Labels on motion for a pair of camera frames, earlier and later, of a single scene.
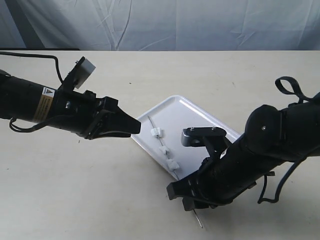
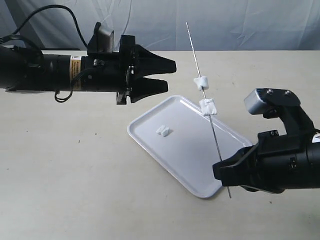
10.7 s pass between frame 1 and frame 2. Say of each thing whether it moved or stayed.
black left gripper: moved
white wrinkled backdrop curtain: stayed
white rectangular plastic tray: stayed
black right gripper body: moved
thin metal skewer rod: moved
